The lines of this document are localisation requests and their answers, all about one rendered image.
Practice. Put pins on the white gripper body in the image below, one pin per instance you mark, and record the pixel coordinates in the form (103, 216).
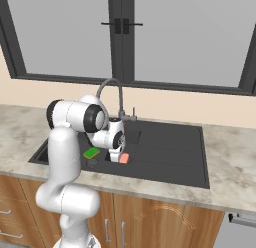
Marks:
(114, 155)

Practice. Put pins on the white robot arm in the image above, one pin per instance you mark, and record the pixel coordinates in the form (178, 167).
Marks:
(63, 148)

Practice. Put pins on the pink bar soap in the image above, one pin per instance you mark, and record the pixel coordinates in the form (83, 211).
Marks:
(124, 158)

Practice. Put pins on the green sponge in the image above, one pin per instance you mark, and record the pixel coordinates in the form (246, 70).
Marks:
(91, 153)

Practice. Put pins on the black sink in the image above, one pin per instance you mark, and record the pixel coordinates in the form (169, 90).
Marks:
(166, 152)

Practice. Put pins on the narrow wooden cupboard door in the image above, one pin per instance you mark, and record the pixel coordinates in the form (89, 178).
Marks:
(106, 205)

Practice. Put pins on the grey curved tap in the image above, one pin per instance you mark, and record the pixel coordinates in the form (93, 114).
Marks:
(120, 92)

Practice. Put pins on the wide wooden cupboard door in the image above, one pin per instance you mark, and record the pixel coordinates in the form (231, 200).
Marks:
(166, 225)

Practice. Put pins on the dark framed window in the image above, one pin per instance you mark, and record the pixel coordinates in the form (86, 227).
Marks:
(122, 58)

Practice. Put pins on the wooden drawer front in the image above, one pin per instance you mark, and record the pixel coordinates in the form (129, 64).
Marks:
(10, 187)
(18, 212)
(30, 237)

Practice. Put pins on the grey dishwasher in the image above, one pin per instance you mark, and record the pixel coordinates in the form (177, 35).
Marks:
(235, 237)

